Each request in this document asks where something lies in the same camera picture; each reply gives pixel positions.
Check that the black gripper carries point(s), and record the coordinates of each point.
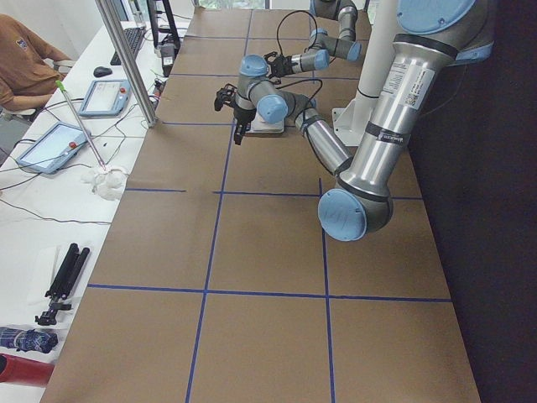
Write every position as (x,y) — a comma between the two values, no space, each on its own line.
(286,64)
(241,115)

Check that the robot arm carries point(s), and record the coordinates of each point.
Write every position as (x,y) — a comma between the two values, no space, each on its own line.
(411,43)
(322,48)

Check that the digital kitchen scale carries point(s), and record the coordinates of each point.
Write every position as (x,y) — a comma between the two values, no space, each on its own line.
(260,128)

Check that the black power adapter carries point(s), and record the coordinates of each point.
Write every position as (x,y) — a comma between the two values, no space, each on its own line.
(167,56)

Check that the far blue teach pendant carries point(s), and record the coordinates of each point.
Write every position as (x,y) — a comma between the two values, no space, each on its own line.
(105,98)

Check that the blue teach pendant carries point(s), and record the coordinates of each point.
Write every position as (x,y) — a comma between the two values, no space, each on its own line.
(105,98)
(53,149)

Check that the black keyboard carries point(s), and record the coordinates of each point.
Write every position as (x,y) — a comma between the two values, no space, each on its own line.
(134,38)

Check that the white crumpled cloth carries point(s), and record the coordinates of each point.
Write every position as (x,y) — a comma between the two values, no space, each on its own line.
(106,183)

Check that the black computer mouse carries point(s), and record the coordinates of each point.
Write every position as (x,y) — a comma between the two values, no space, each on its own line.
(102,71)

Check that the metal stick green tip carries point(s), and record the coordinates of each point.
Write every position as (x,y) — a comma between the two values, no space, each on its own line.
(87,134)

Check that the near blue teach pendant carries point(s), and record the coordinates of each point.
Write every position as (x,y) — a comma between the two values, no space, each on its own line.
(53,149)

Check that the black folded tripod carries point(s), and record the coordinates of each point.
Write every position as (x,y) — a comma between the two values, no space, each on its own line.
(63,284)

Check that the seated person brown shirt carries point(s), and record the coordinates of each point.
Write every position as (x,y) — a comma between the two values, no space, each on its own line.
(27,81)

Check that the blue folded umbrella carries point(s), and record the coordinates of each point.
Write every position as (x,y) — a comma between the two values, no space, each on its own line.
(28,340)

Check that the red bottle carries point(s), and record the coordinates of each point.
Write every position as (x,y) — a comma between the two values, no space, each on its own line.
(20,371)

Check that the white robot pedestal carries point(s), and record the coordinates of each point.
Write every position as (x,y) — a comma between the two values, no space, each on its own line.
(349,123)

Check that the aluminium frame post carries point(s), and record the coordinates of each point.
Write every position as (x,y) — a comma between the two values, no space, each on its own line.
(118,38)

